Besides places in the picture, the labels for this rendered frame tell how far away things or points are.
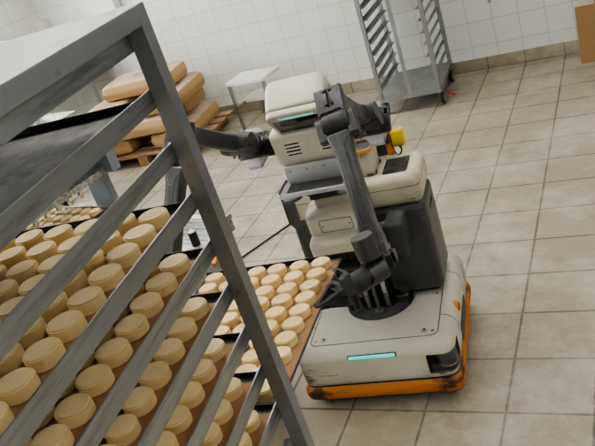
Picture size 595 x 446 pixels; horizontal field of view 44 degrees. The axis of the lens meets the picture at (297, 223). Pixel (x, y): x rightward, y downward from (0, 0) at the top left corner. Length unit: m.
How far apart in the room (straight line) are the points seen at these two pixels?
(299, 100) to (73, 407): 1.59
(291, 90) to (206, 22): 4.69
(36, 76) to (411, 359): 2.14
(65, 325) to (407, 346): 1.96
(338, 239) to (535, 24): 3.97
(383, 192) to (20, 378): 2.07
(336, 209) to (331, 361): 0.62
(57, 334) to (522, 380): 2.24
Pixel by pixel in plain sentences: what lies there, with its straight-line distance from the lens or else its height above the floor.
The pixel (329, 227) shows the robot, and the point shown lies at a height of 0.78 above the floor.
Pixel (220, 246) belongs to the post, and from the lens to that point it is 1.25.
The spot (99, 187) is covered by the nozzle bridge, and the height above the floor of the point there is 0.94.
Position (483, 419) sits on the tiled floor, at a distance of 2.85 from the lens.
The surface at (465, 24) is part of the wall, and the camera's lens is 6.36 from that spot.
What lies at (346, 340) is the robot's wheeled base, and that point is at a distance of 2.91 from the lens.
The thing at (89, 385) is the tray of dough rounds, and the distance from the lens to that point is 1.03.
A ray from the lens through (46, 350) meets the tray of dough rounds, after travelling 0.96.
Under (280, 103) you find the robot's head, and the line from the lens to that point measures 2.42.
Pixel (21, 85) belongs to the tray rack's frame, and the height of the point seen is 1.81.
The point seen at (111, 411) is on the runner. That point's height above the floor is 1.41.
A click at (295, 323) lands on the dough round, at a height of 1.04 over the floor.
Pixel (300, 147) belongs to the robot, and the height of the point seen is 1.10.
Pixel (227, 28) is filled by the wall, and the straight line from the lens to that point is 7.01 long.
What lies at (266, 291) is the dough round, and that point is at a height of 1.03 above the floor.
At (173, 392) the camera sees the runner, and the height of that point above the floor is 1.33.
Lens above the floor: 1.93
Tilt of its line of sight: 25 degrees down
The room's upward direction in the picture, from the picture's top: 19 degrees counter-clockwise
